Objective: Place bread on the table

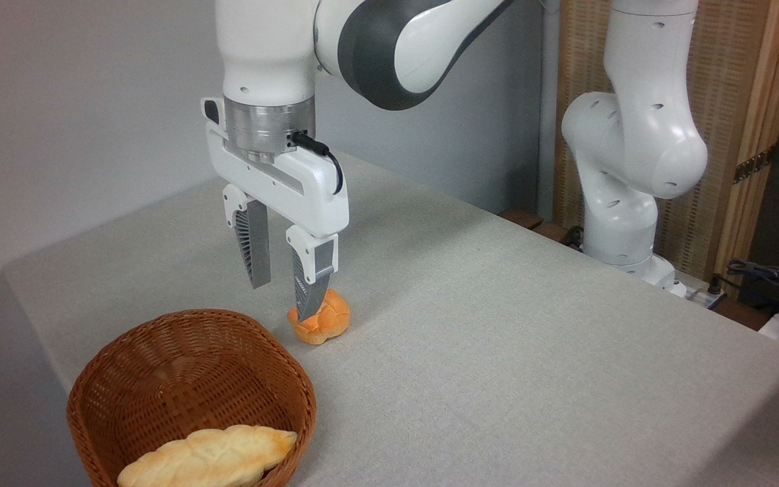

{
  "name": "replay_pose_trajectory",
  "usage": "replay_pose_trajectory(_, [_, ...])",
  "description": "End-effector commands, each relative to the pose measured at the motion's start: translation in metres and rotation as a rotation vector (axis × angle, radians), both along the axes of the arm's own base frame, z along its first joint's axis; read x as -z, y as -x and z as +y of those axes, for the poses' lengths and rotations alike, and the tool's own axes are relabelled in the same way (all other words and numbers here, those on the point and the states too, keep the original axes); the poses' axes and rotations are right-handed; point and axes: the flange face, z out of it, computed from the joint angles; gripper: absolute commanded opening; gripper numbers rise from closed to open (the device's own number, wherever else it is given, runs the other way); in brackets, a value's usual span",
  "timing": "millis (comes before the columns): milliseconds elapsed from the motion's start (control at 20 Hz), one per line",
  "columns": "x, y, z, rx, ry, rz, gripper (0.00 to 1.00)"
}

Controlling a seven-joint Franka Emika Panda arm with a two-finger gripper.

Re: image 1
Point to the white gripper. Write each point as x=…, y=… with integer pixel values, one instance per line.
x=308, y=193

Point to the long pale bread loaf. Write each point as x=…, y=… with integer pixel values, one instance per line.
x=214, y=456

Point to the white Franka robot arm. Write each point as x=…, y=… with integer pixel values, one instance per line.
x=646, y=135

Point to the round orange bread roll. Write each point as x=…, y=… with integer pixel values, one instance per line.
x=332, y=321

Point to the brown wicker basket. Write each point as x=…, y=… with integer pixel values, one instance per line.
x=159, y=358

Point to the grey tablecloth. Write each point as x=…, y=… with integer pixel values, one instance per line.
x=498, y=338

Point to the white power strip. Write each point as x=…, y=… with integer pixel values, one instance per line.
x=700, y=295

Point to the metal screen hinge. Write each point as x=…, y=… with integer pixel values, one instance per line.
x=753, y=164

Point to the bamboo screen with wooden frame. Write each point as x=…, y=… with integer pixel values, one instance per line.
x=727, y=67

